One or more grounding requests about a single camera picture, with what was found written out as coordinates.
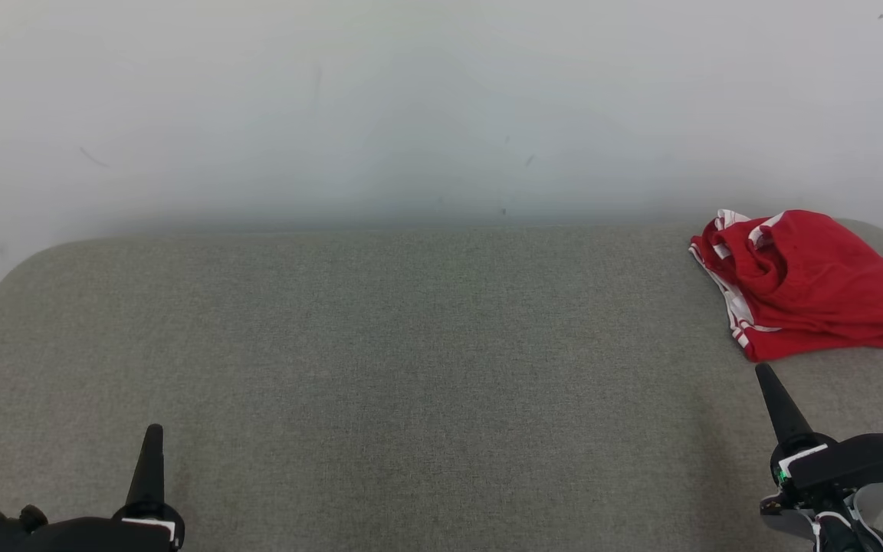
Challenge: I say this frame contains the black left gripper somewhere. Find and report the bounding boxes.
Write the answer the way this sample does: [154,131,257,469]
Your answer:
[24,424,185,552]

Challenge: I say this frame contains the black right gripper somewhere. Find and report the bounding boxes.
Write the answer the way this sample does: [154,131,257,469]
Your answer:
[754,363,883,537]

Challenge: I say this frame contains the red jersey with white sleeves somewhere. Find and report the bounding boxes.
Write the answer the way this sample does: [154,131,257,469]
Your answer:
[689,230,883,363]

